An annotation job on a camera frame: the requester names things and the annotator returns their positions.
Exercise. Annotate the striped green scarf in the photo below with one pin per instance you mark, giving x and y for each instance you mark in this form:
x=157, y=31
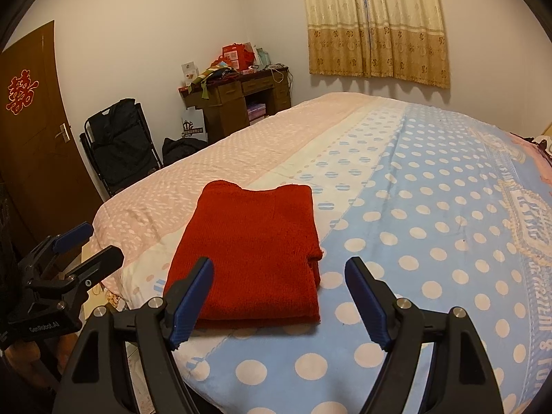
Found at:
x=211, y=75

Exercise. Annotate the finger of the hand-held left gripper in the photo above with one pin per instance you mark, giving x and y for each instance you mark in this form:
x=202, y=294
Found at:
x=101, y=263
x=73, y=233

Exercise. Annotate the red gift box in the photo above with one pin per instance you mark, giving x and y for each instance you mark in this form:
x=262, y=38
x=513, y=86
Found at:
x=235, y=56

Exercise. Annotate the pink box stack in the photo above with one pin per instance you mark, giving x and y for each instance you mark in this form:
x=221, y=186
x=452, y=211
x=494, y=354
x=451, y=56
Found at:
x=256, y=112

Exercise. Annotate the white paper bag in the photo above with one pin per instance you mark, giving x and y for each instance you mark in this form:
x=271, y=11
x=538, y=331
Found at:
x=193, y=127

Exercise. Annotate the pale green packet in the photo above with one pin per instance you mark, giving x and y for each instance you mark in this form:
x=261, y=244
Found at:
x=263, y=58

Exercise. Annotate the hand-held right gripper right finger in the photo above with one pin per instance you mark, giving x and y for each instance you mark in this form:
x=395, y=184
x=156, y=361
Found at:
x=366, y=302

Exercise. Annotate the brown wooden door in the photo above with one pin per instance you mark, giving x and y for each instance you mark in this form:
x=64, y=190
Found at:
x=39, y=159

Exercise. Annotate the red knitted sweater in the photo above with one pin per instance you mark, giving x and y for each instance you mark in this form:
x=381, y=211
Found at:
x=254, y=250

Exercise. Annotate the black bag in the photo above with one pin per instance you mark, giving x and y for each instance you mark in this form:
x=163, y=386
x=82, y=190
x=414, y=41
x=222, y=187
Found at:
x=183, y=149

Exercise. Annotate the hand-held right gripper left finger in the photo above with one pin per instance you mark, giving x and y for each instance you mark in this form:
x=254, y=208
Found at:
x=194, y=306

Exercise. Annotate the white printed box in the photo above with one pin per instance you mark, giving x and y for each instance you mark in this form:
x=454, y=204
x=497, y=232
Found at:
x=189, y=73

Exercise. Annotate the bed with patterned sheet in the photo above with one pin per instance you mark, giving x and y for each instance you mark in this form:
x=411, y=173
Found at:
x=409, y=181

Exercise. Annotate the black folding chair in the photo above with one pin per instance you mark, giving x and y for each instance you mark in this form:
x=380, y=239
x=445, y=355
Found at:
x=120, y=146

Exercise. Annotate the brown wooden desk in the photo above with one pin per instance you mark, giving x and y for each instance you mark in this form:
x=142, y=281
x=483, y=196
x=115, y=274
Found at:
x=224, y=103

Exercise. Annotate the wide beige curtain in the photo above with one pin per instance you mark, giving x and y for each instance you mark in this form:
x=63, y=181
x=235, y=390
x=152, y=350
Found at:
x=375, y=30

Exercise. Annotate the red paper door decoration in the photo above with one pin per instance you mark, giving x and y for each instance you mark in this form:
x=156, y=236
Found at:
x=21, y=90

